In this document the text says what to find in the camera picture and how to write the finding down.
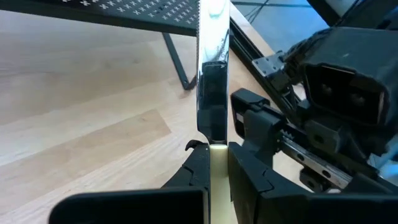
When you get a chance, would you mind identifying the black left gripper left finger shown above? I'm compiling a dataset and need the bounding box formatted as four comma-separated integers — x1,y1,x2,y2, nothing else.
48,139,211,224

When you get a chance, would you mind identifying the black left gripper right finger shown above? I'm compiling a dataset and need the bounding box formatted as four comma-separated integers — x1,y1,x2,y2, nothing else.
228,141,398,224

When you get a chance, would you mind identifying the black perforated metal stand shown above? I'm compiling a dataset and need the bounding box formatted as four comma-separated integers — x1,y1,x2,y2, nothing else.
0,0,200,91

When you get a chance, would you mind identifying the knife with cream handle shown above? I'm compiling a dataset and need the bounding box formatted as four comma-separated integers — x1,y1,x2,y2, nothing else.
195,0,239,224

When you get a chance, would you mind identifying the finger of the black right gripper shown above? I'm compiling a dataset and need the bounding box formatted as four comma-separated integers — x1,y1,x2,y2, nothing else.
241,108,287,167
230,88,271,139

